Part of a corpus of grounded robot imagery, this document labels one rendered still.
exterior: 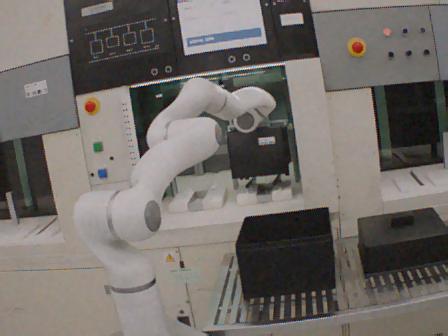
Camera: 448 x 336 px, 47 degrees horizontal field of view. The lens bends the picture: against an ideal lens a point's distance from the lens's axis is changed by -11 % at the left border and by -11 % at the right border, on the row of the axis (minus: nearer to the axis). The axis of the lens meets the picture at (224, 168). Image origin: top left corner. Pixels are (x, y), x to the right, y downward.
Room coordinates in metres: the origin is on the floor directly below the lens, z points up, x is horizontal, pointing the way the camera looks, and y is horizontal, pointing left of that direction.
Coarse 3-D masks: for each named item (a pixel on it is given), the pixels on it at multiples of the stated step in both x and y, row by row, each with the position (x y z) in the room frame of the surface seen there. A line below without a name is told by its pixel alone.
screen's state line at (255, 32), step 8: (224, 32) 1.93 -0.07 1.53; (232, 32) 1.93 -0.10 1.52; (240, 32) 1.92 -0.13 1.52; (248, 32) 1.92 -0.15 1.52; (256, 32) 1.92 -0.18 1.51; (192, 40) 1.95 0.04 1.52; (200, 40) 1.94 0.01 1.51; (208, 40) 1.94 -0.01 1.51; (216, 40) 1.93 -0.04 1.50; (224, 40) 1.93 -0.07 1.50; (232, 40) 1.93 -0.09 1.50
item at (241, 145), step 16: (272, 128) 2.14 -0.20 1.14; (240, 144) 2.16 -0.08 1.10; (256, 144) 2.15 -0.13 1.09; (272, 144) 2.14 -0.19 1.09; (288, 144) 2.29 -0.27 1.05; (240, 160) 2.16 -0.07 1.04; (256, 160) 2.15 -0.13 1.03; (272, 160) 2.13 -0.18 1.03; (288, 160) 2.23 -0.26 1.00; (240, 176) 2.16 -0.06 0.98; (256, 176) 2.14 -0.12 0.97
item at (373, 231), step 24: (384, 216) 1.72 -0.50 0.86; (408, 216) 1.60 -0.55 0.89; (432, 216) 1.62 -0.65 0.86; (360, 240) 1.66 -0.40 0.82; (384, 240) 1.51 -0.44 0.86; (408, 240) 1.47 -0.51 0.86; (432, 240) 1.45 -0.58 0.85; (384, 264) 1.48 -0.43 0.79; (408, 264) 1.47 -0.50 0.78; (432, 264) 1.45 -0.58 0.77
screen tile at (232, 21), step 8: (224, 0) 1.93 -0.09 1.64; (232, 0) 1.92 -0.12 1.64; (240, 0) 1.92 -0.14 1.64; (224, 8) 1.93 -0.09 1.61; (232, 8) 1.92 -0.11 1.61; (240, 8) 1.92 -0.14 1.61; (248, 8) 1.92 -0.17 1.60; (256, 8) 1.91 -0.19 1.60; (232, 16) 1.92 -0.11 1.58; (240, 16) 1.92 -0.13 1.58; (248, 16) 1.92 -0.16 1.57; (256, 16) 1.91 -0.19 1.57; (224, 24) 1.93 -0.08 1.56; (232, 24) 1.93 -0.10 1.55; (240, 24) 1.92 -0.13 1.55; (248, 24) 1.92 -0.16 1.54
